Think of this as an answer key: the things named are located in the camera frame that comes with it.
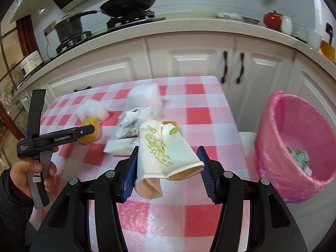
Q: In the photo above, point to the speckled stone countertop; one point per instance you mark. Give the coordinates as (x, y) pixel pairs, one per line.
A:
(183, 27)

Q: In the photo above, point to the glass oil jug black lid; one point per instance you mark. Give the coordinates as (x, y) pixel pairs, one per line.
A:
(329, 47)

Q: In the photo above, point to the paper cup green oval label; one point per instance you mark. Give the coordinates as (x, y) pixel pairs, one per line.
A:
(181, 152)

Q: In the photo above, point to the wooden glass door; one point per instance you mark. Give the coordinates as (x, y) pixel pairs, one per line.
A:
(8, 84)

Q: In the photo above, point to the golden wall socket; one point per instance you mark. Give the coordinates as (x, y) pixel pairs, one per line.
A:
(50, 29)

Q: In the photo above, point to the ridged white foam piece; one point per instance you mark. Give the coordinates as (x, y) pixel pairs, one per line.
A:
(92, 110)

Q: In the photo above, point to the black wok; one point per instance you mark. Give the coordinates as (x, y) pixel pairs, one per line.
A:
(128, 2)

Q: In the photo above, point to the person's left forearm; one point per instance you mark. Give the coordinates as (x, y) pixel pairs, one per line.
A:
(10, 202)

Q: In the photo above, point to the person's left hand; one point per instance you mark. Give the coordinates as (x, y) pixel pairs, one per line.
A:
(21, 170)

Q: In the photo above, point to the red white checkered tablecloth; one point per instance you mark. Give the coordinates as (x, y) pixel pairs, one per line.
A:
(183, 110)

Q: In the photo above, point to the white rice cooker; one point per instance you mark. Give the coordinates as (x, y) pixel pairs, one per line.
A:
(30, 65)

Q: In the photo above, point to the white upper cabinet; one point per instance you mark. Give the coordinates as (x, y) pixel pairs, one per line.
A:
(31, 2)

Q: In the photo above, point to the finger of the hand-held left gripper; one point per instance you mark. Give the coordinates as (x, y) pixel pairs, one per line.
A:
(85, 131)

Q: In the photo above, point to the white plastic food packet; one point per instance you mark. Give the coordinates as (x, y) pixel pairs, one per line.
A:
(228, 15)

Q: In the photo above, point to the paper cup green ornament print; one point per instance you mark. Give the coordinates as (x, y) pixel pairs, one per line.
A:
(152, 152)

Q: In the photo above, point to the white mug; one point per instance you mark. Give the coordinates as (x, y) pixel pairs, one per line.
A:
(311, 39)

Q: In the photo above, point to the black gas stove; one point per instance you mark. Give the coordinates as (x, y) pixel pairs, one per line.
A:
(126, 21)

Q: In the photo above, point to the pink trash bin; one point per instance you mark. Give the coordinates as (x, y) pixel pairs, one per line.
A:
(278, 126)

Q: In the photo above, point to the small grey dish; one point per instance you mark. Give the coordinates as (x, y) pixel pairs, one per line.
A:
(250, 20)

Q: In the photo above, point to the white base cabinet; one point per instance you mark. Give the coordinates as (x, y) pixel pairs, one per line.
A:
(183, 57)

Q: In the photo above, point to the yellow sponge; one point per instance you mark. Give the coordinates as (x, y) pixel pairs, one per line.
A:
(90, 130)
(169, 123)

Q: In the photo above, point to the red ceramic pot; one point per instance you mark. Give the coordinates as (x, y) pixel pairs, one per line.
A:
(273, 20)

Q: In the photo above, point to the crumpled thin white plastic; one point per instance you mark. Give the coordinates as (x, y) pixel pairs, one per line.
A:
(152, 114)

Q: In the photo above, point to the printed white paper packet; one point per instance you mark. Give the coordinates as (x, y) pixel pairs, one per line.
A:
(128, 126)

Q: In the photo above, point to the white ceramic jar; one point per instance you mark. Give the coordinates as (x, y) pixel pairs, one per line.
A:
(286, 25)

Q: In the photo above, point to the black lidded pot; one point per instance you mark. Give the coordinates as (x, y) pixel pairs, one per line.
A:
(68, 29)

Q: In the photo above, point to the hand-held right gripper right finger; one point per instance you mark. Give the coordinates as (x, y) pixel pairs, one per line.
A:
(207, 173)

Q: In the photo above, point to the green wavy striped cloth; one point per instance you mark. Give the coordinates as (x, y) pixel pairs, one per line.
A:
(299, 157)

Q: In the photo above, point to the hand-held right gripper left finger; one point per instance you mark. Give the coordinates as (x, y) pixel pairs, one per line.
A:
(131, 173)

